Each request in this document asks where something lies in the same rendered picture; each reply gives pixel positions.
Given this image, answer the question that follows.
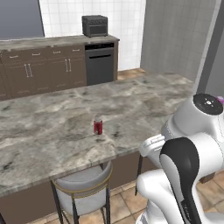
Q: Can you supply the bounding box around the red soda can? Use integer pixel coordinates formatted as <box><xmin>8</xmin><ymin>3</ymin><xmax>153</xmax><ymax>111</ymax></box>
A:
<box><xmin>93</xmin><ymin>115</ymin><xmax>103</xmax><ymax>136</ymax></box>

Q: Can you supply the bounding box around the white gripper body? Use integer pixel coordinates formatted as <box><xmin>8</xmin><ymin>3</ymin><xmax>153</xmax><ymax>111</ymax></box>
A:
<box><xmin>138</xmin><ymin>134</ymin><xmax>166</xmax><ymax>169</ymax></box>

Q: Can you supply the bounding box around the dark grey toaster oven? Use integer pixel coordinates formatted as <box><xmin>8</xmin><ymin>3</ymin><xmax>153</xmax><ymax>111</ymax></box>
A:
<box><xmin>81</xmin><ymin>15</ymin><xmax>109</xmax><ymax>39</ymax></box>

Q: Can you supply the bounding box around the grey window pane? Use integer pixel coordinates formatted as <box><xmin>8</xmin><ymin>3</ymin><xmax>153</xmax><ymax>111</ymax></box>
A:
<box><xmin>0</xmin><ymin>0</ymin><xmax>46</xmax><ymax>41</ymax></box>

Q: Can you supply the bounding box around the dark grey dishwasher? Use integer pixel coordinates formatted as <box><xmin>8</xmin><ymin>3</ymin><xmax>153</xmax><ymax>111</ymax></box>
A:
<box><xmin>84</xmin><ymin>42</ymin><xmax>116</xmax><ymax>87</ymax></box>

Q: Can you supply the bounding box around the white stool with gold rim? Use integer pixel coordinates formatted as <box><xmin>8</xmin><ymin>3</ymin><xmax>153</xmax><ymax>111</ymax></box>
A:
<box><xmin>50</xmin><ymin>159</ymin><xmax>114</xmax><ymax>224</ymax></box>

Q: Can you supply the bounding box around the brown cupboard run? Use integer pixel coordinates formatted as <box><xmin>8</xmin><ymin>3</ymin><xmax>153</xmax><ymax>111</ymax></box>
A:
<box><xmin>0</xmin><ymin>44</ymin><xmax>88</xmax><ymax>102</ymax></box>

